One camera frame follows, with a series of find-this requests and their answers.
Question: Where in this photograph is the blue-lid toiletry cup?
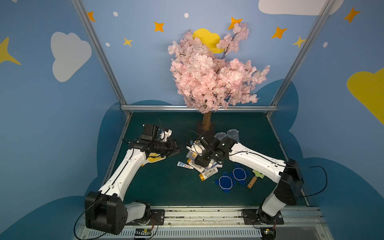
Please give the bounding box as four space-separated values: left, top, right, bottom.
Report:
227 129 240 142
215 132 227 142
186 149 200 161

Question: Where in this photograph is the blue cup lid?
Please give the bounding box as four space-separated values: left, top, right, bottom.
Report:
215 172 235 193
231 165 250 186

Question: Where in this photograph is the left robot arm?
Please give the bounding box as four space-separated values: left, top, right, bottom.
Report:
85 124 180 235

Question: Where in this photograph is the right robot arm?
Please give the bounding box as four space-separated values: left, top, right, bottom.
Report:
187 137 304 224

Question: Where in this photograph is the yellow work glove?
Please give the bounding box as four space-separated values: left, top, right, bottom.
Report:
142 153 167 167

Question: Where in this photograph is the pink cherry blossom tree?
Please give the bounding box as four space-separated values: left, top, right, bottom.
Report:
168 23 270 131

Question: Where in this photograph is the left circuit board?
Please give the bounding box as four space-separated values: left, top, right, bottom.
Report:
134 228 153 239

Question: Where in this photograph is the circuit board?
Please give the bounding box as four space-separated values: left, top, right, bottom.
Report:
261 229 277 240
134 228 153 239

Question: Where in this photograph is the right circuit board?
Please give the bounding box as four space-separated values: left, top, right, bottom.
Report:
261 229 277 240

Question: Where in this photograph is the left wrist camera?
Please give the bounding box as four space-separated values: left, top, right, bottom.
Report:
157 128 172 142

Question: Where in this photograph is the aluminium back frame bar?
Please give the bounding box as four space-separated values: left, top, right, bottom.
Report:
120 104 278 113

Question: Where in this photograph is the green wooden-handled scraper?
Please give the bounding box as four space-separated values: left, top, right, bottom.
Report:
247 170 265 189

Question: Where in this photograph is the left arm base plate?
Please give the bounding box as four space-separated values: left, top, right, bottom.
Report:
126 209 165 226

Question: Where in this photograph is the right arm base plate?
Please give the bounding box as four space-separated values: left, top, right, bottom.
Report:
242 209 285 225

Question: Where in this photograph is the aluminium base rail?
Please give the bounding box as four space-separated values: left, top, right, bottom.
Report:
74 206 333 240

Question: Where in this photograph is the left aluminium frame post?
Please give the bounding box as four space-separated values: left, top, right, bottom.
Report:
71 0 127 106

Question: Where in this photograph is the aluminium frame post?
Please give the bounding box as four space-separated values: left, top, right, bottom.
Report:
270 0 337 112
71 0 127 106

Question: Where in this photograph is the right aluminium frame post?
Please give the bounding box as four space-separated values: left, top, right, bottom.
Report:
270 0 337 112

